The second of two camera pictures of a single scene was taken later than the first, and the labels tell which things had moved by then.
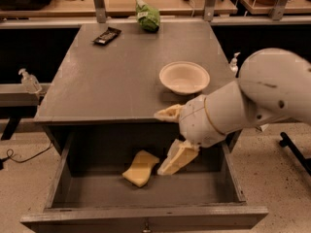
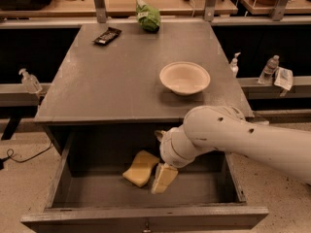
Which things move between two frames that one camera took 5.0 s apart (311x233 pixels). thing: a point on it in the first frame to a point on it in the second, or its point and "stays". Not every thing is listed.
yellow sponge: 141,168 stays
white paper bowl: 185,78 stays
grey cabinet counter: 110,73 stays
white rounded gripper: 197,121 to 167,147
